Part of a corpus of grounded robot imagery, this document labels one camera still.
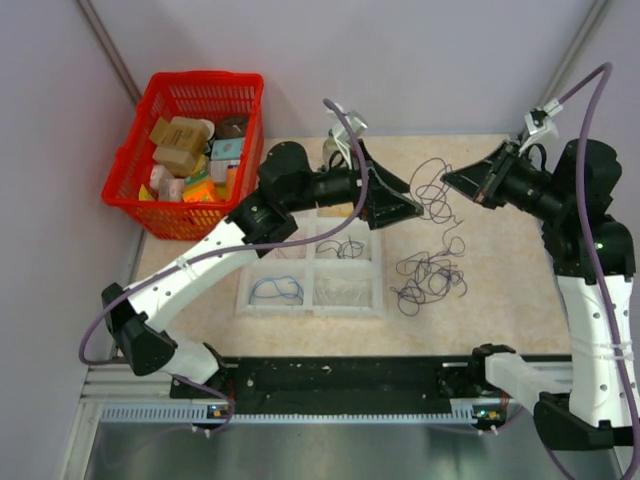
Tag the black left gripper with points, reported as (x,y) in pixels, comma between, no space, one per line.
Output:
(382,206)

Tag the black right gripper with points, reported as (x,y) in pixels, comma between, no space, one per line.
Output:
(469,180)

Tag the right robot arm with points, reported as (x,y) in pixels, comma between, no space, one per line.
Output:
(593,262)

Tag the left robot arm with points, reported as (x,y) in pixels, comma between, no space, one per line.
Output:
(138,316)

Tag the clear glass bottle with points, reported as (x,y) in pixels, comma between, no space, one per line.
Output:
(331,154)

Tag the white compartment organizer tray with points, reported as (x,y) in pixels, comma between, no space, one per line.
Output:
(340,276)

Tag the teal box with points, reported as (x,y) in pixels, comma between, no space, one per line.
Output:
(227,149)

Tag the orange carton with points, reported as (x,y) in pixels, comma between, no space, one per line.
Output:
(200,191)

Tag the red plastic basket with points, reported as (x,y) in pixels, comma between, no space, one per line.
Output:
(214,95)

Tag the brown cardboard box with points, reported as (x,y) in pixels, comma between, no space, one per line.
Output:
(184,136)

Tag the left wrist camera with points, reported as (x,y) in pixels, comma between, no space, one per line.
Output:
(357,124)

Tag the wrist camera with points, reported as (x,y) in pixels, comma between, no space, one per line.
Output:
(357,124)
(540,126)

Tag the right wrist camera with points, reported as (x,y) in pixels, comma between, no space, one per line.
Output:
(540,126)

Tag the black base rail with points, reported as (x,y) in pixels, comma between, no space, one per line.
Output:
(348,385)

